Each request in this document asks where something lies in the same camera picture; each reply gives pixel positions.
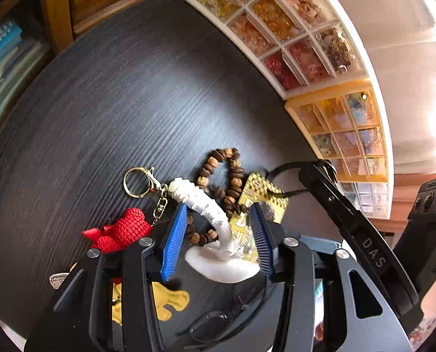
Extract clear small drawer organizer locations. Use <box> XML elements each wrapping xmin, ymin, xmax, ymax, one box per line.
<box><xmin>339</xmin><ymin>183</ymin><xmax>391</xmax><ymax>219</ymax></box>

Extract gold keyring with clasp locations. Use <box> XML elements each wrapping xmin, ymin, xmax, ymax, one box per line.
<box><xmin>123</xmin><ymin>166</ymin><xmax>168</xmax><ymax>226</ymax></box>

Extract black wire eyeglasses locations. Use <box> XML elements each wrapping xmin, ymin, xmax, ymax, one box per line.
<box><xmin>177</xmin><ymin>280</ymin><xmax>269</xmax><ymax>349</ymax></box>

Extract red knitted keychain charm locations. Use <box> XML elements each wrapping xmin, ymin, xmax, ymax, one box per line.
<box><xmin>82</xmin><ymin>207</ymin><xmax>153</xmax><ymax>253</ymax></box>

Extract white nine-drawer bead organizer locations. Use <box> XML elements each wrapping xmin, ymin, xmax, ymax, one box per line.
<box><xmin>185</xmin><ymin>0</ymin><xmax>369</xmax><ymax>99</ymax></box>

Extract yellow bear-shaped charm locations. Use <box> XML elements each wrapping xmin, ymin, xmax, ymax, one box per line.
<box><xmin>111</xmin><ymin>281</ymin><xmax>190</xmax><ymax>325</ymax></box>

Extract blue spiral notebooks stack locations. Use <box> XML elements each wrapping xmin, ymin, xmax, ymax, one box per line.
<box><xmin>0</xmin><ymin>20</ymin><xmax>50</xmax><ymax>125</ymax></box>

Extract white hand-shaped jewelry stand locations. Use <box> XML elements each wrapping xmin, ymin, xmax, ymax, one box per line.
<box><xmin>168</xmin><ymin>177</ymin><xmax>260</xmax><ymax>284</ymax></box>

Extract yellow nine-drawer bead organizer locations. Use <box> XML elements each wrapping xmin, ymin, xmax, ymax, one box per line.
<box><xmin>285</xmin><ymin>78</ymin><xmax>392</xmax><ymax>184</ymax></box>

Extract small silver mesh object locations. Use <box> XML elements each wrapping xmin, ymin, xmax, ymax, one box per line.
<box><xmin>48</xmin><ymin>273</ymin><xmax>69</xmax><ymax>290</ymax></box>

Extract two-tone wooden bead bracelet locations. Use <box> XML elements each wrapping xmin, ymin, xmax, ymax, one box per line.
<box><xmin>185</xmin><ymin>147</ymin><xmax>249</xmax><ymax>247</ymax></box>

